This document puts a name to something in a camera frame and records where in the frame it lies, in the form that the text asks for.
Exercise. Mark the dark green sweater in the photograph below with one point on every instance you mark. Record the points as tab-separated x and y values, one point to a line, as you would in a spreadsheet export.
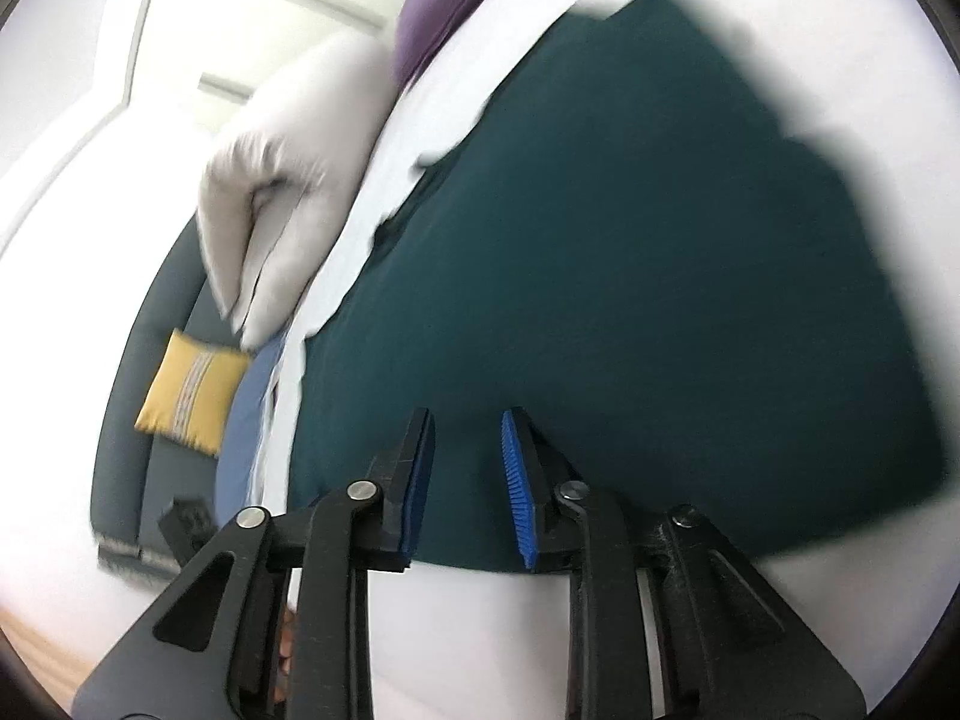
637	277

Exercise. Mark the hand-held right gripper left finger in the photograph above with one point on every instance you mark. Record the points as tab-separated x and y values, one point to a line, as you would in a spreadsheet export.
416	495

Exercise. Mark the yellow cushion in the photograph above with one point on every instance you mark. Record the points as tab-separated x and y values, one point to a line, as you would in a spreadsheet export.
191	390

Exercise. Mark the grey padded headboard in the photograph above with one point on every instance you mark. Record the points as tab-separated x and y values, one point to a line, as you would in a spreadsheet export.
124	420

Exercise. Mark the cream wardrobe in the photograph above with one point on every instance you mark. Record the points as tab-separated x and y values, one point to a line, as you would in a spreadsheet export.
315	37

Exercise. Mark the purple pillow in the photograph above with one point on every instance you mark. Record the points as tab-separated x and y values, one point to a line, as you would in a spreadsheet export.
442	7

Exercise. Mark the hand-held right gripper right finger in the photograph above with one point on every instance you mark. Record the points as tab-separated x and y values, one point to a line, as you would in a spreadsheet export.
519	487

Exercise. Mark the blue blanket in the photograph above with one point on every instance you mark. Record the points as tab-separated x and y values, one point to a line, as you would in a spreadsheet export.
240	435

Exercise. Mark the rolled beige duvet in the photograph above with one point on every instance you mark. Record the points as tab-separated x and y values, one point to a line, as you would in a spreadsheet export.
300	165

